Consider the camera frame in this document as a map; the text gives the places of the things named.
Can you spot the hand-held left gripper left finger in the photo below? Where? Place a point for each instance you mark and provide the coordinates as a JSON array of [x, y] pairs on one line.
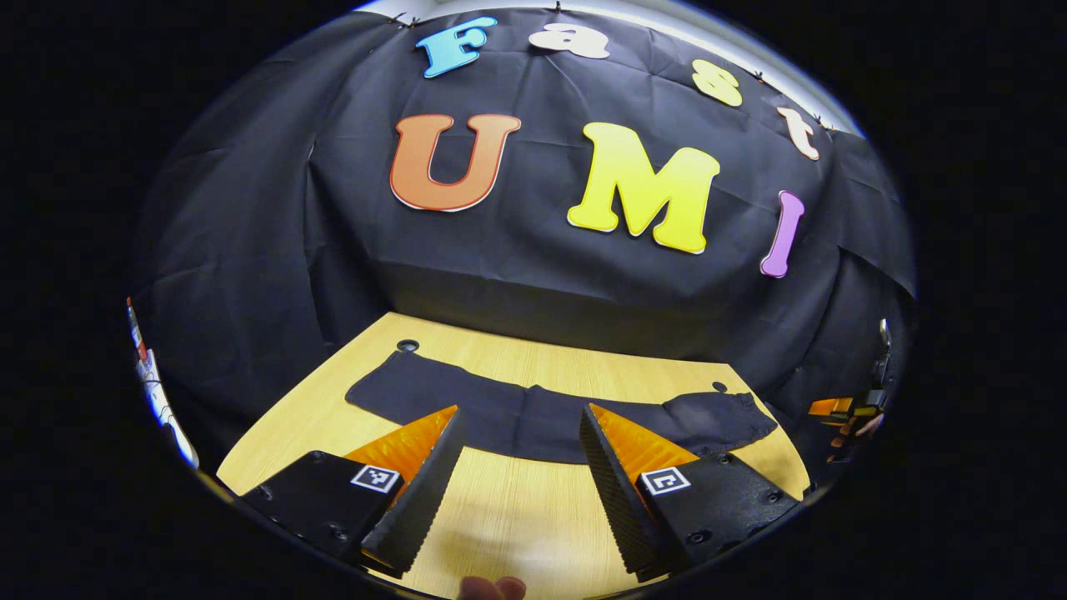
[[429, 492]]

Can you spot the black backdrop cloth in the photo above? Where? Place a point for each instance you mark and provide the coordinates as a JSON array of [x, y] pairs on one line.
[[517, 275]]

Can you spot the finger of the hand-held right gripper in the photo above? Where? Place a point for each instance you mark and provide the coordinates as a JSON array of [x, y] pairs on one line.
[[829, 407]]

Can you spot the dark grey jeans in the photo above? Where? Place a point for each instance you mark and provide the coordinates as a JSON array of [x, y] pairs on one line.
[[533, 421]]

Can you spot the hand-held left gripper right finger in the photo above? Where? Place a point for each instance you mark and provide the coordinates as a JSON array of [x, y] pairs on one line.
[[613, 492]]

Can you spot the white printed boxes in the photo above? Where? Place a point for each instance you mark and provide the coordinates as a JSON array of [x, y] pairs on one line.
[[162, 400]]

